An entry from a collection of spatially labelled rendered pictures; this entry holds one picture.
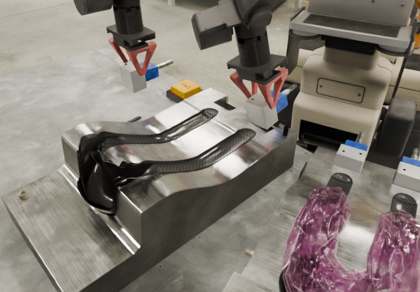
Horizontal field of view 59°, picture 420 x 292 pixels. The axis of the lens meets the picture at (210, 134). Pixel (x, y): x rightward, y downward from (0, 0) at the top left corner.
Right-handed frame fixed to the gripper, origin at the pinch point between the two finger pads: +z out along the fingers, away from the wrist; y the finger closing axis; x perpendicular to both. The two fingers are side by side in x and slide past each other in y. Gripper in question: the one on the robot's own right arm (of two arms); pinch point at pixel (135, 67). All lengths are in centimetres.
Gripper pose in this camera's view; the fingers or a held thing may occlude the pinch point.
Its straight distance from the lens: 88.4
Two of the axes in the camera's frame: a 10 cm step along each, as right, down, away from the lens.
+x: 7.5, -4.0, 5.2
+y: 6.6, 4.4, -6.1
